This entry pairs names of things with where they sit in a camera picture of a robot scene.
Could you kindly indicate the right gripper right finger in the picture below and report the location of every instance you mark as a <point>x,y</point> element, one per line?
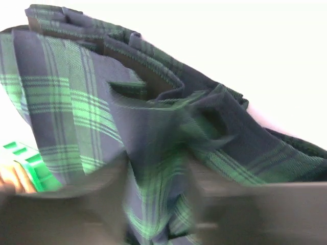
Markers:
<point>228,213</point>

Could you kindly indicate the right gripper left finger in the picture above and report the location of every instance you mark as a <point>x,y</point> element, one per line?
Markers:
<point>89,211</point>

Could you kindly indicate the dark green plaid skirt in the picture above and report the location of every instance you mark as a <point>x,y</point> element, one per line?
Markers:
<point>91,90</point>

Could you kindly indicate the green plastic tray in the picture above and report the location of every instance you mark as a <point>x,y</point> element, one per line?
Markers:
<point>33,164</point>

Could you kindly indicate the tan brown skirt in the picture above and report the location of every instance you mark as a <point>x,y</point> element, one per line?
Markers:
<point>14,174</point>

